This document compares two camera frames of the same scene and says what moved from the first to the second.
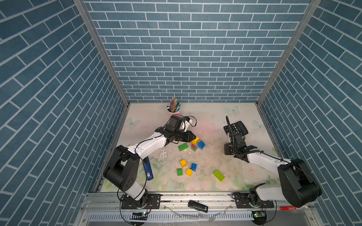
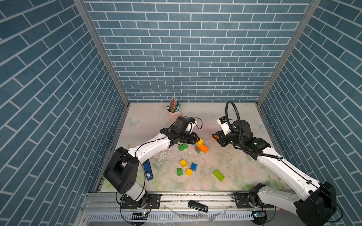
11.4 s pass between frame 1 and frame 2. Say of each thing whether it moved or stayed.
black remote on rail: stayed
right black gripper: moved
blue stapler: stayed
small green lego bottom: stayed
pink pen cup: stayed
